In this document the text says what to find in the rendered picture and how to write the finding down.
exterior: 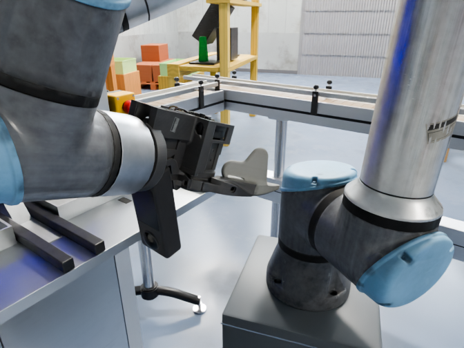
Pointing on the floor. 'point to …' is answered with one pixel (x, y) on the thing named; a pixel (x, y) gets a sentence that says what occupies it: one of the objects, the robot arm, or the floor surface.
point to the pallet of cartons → (152, 63)
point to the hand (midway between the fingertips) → (232, 174)
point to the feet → (170, 295)
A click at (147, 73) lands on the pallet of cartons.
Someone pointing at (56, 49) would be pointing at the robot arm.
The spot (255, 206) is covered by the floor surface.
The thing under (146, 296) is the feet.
